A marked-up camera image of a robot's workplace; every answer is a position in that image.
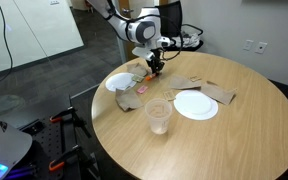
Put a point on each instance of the black mesh office chair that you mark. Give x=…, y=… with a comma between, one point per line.
x=172, y=26

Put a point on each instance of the white paper plate right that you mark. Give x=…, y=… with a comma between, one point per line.
x=195, y=105

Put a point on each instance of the orange black clamp lower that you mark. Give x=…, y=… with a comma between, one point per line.
x=88, y=162

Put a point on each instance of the pink sticky note pad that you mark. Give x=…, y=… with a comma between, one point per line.
x=142, y=89

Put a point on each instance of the orange black clamp upper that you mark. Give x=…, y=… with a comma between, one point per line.
x=70, y=114

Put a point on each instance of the brown napkin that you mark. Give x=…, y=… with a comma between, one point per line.
x=217, y=93
x=127, y=99
x=180, y=82
x=137, y=69

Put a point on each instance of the grey white robot base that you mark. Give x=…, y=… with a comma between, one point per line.
x=14, y=145

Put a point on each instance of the brown napkin centre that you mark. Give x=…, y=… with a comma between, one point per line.
x=180, y=82

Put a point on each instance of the white wall switch left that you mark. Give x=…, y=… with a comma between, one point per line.
x=248, y=45

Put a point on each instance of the orange black clamp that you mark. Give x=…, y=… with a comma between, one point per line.
x=88, y=162
x=70, y=114

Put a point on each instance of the small wooden clip centre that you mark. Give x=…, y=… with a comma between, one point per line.
x=169, y=95

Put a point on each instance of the brown napkin back left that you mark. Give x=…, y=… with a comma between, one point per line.
x=137, y=69

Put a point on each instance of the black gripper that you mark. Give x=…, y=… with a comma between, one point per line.
x=155, y=63

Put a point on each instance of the orange white marker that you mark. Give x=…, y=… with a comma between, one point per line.
x=149, y=77

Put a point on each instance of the white paper plate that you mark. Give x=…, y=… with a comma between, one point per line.
x=120, y=81
x=195, y=105

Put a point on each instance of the white paper plate left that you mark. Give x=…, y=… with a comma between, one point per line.
x=120, y=81

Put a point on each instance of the white wall outlet right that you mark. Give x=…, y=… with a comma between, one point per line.
x=260, y=48

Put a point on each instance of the black perforated breadboard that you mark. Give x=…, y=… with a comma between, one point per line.
x=50, y=140

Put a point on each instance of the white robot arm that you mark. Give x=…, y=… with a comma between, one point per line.
x=144, y=31

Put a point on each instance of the small wooden clip back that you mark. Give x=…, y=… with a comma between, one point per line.
x=195, y=78

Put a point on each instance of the brown napkin right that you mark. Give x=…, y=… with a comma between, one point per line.
x=217, y=93

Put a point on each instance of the brown napkin front left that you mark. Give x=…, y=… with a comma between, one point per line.
x=127, y=99

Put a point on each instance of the small wooden clip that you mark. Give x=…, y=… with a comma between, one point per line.
x=195, y=78
x=169, y=95

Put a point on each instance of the clear plastic cup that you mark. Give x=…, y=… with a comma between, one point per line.
x=158, y=112

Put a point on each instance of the round wooden table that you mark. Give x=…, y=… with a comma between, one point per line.
x=246, y=140

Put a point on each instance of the white cloth on chair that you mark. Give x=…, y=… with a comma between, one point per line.
x=186, y=40

